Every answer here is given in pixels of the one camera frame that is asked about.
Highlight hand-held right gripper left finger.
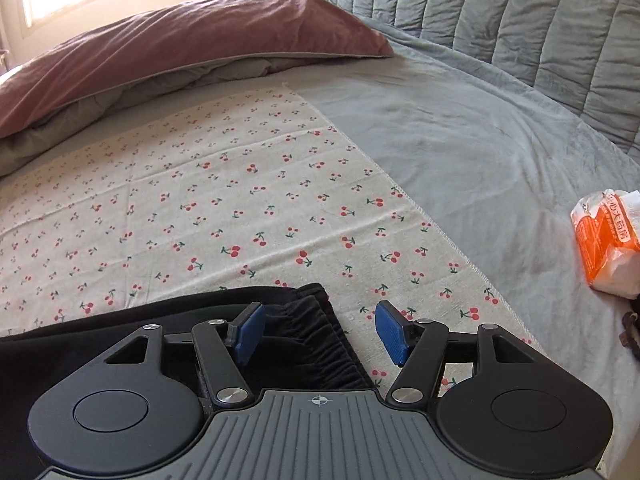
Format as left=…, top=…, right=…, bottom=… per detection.
left=102, top=302, right=266, bottom=408

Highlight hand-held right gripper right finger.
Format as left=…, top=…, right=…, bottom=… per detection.
left=374, top=300, right=541, bottom=406

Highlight black pants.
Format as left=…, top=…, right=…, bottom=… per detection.
left=0, top=282, right=377, bottom=480

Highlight cherry print cloth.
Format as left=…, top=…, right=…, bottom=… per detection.
left=0, top=82, right=546, bottom=396

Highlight orange tissue packet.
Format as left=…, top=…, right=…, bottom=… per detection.
left=570, top=189, right=640, bottom=298

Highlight dark brown object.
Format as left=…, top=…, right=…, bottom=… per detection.
left=617, top=297, right=640, bottom=362

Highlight pink duvet with grey lining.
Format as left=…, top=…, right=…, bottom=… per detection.
left=0, top=0, right=395, bottom=178

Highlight grey quilted cushion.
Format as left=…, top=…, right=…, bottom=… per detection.
left=315, top=0, right=640, bottom=162

